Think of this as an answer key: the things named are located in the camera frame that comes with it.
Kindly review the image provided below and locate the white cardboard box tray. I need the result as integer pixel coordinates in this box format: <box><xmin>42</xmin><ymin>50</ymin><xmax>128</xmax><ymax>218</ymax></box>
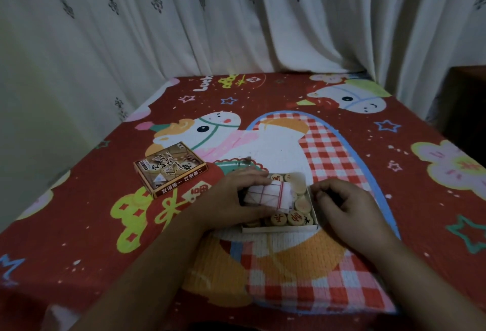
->
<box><xmin>239</xmin><ymin>171</ymin><xmax>320</xmax><ymax>234</ymax></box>

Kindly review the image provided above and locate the person's left forearm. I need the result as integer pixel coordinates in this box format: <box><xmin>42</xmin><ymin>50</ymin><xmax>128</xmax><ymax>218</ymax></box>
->
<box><xmin>71</xmin><ymin>209</ymin><xmax>209</xmax><ymax>331</ymax></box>

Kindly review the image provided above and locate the white paper chess board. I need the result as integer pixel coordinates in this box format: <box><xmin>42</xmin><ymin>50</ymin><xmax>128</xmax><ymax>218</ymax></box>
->
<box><xmin>244</xmin><ymin>182</ymin><xmax>295</xmax><ymax>214</ymax></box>

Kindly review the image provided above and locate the pile of wooden chess pieces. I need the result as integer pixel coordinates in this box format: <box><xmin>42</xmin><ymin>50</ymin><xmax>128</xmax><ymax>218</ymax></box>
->
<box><xmin>245</xmin><ymin>172</ymin><xmax>316</xmax><ymax>228</ymax></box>

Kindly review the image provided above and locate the dark wooden cabinet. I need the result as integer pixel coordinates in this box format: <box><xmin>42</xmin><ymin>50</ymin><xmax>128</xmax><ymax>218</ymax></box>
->
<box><xmin>440</xmin><ymin>65</ymin><xmax>486</xmax><ymax>169</ymax></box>

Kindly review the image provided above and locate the person's left hand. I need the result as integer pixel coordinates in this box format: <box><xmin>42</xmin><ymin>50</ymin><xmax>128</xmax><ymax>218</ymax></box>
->
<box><xmin>189</xmin><ymin>168</ymin><xmax>276</xmax><ymax>234</ymax></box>

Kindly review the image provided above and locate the white patterned curtain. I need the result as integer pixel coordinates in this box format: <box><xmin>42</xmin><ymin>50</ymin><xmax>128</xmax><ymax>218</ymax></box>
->
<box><xmin>0</xmin><ymin>0</ymin><xmax>486</xmax><ymax>234</ymax></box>

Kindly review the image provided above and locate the brown printed chess box lid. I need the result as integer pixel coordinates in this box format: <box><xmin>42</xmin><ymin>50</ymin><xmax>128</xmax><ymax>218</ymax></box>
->
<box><xmin>134</xmin><ymin>142</ymin><xmax>209</xmax><ymax>198</ymax></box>

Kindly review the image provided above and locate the red cartoon print blanket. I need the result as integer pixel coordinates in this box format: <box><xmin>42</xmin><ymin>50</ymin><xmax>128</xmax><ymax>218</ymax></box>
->
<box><xmin>0</xmin><ymin>71</ymin><xmax>486</xmax><ymax>331</ymax></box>

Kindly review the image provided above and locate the person's right hand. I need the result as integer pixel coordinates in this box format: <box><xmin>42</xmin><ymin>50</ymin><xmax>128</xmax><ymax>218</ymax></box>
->
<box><xmin>310</xmin><ymin>179</ymin><xmax>401</xmax><ymax>258</ymax></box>

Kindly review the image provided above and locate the person's right forearm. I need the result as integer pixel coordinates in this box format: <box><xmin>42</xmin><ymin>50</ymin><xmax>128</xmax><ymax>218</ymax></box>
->
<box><xmin>364</xmin><ymin>237</ymin><xmax>486</xmax><ymax>331</ymax></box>

